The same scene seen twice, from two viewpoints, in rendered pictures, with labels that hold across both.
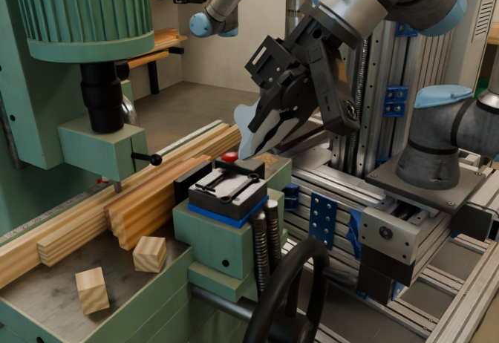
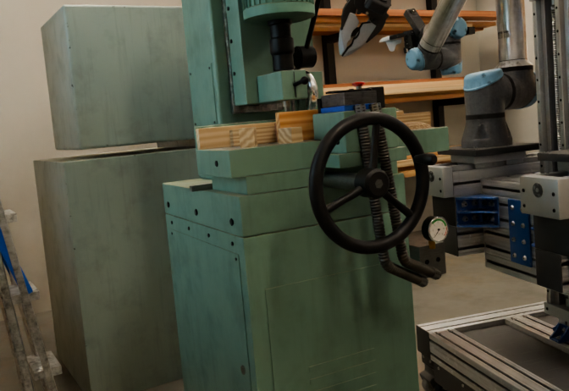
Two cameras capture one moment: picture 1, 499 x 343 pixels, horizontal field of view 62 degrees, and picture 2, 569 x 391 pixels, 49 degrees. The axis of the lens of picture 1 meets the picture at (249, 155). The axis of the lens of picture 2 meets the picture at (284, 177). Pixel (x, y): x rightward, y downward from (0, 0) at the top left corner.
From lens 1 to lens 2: 1.00 m
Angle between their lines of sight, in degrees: 37
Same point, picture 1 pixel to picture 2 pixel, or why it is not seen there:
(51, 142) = (252, 85)
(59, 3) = not seen: outside the picture
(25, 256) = (222, 136)
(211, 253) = not seen: hidden behind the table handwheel
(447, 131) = not seen: outside the picture
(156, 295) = (288, 157)
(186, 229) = (318, 127)
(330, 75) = not seen: outside the picture
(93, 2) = not seen: outside the picture
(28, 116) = (241, 67)
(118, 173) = (283, 92)
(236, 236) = (340, 114)
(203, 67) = not seen: hidden behind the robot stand
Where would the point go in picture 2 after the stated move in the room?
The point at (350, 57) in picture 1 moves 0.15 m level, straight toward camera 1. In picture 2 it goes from (544, 56) to (519, 56)
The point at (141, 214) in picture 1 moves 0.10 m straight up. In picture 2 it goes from (293, 121) to (290, 78)
